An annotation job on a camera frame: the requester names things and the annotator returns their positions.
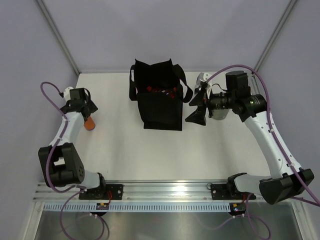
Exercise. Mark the red bottle white label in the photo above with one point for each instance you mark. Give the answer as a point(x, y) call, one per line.
point(151, 89)

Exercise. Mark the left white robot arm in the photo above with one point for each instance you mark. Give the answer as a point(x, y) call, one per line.
point(60, 162)

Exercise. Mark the right aluminium frame post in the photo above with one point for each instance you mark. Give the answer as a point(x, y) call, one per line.
point(280, 25)

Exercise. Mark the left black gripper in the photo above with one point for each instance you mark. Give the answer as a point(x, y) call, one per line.
point(92, 108)

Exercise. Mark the aluminium mounting rail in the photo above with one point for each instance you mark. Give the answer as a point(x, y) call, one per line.
point(141, 191)

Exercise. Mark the silver metal bottle white cap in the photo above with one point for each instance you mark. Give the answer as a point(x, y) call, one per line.
point(198, 87)

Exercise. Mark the white slotted cable duct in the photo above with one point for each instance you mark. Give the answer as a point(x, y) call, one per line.
point(141, 207)

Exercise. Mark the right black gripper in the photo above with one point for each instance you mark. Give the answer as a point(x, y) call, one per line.
point(201, 100)

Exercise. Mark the black canvas tote bag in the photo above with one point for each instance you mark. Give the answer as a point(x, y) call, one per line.
point(158, 111)

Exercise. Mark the left aluminium frame post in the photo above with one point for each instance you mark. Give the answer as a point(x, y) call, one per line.
point(57, 35)

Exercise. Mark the aluminium frame post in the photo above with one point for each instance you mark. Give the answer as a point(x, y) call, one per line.
point(57, 35)
point(280, 25)

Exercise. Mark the dark red Fairy bottle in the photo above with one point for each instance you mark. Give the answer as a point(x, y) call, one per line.
point(170, 92)

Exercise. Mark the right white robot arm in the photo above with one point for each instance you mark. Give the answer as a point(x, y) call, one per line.
point(287, 177)

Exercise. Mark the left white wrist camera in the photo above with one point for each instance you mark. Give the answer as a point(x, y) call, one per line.
point(66, 93)

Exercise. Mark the orange bottle blue cap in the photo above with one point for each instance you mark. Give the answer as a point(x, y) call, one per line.
point(89, 124)

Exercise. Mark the grey-green pump bottle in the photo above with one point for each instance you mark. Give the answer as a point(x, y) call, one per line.
point(220, 114)

